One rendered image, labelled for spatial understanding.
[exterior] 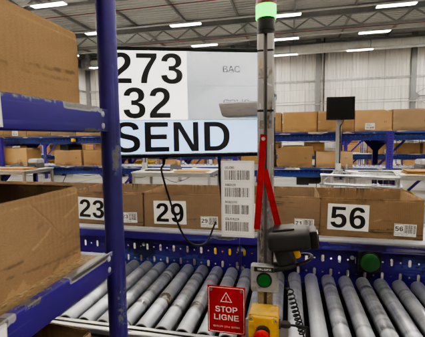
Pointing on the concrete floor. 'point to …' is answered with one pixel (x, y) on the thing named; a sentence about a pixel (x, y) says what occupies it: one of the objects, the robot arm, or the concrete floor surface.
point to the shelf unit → (110, 273)
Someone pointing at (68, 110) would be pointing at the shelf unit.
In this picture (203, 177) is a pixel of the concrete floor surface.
